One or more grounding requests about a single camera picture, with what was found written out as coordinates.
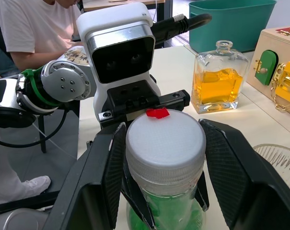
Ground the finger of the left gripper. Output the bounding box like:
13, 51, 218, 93
194, 170, 210, 212
120, 164, 158, 230

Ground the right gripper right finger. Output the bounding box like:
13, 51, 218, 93
198, 118, 290, 230

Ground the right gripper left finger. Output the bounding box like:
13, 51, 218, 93
43, 121, 128, 230

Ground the green juice bottle white cap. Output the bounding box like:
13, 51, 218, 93
125, 107, 208, 230

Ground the square glass bottle yellow liquid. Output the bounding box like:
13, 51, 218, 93
191, 40, 250, 115

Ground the clear ribbed drinking glass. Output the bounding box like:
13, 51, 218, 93
252, 143, 290, 192

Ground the black floor bar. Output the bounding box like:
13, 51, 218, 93
0, 189, 61, 214

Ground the black metal leg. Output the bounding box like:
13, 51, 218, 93
38, 99, 81, 154

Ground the silver robot body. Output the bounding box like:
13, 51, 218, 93
0, 207, 52, 230

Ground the white trouser leg and sneaker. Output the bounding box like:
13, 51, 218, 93
0, 124, 52, 207

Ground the wooden desk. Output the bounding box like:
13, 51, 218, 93
81, 0, 174, 24

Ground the teal plastic bin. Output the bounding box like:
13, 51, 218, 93
188, 0, 278, 54

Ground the person in white T-shirt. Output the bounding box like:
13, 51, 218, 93
0, 0, 83, 70

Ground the wooden lock activity box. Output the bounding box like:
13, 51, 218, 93
246, 25, 290, 113

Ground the thin black cable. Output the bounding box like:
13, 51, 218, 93
0, 107, 68, 149

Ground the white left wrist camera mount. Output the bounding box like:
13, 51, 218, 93
75, 2, 160, 120

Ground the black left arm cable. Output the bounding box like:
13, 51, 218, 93
151, 13, 213, 46

